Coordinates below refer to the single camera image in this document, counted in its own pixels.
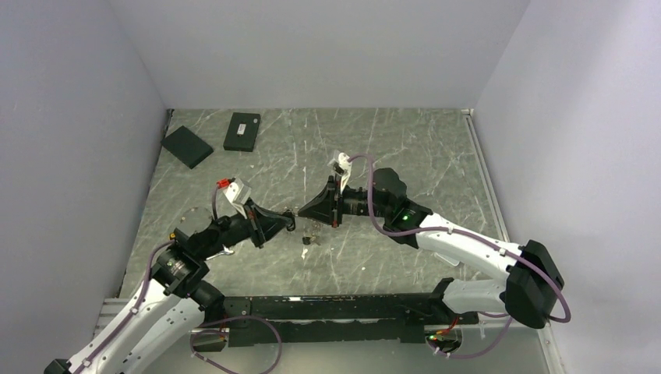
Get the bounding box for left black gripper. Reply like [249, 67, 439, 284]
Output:
[197, 196, 292, 259]

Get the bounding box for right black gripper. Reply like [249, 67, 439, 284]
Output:
[299, 174, 391, 228]

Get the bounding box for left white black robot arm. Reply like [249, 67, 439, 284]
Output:
[44, 202, 295, 373]

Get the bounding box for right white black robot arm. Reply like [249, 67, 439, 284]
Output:
[299, 168, 564, 329]

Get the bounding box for small chrome combination wrench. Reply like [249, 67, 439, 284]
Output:
[206, 247, 235, 261]

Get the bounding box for black flat box with label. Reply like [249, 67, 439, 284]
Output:
[223, 112, 261, 152]

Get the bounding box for black perforated box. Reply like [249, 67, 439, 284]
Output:
[161, 126, 214, 169]

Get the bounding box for translucent grey plastic card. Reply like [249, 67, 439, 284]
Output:
[434, 253, 461, 266]

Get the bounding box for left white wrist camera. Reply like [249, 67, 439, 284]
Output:
[216, 178, 252, 218]

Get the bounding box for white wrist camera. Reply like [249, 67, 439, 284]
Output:
[328, 150, 352, 192]
[216, 178, 252, 218]

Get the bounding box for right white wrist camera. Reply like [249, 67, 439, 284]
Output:
[328, 150, 352, 192]

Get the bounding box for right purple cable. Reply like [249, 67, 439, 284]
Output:
[348, 153, 572, 324]

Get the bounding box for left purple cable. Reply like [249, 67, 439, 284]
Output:
[72, 185, 223, 374]

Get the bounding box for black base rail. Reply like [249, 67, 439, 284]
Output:
[203, 293, 479, 348]

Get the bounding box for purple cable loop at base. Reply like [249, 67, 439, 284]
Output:
[189, 315, 283, 374]

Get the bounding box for aluminium frame rail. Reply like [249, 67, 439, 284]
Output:
[461, 108, 511, 242]

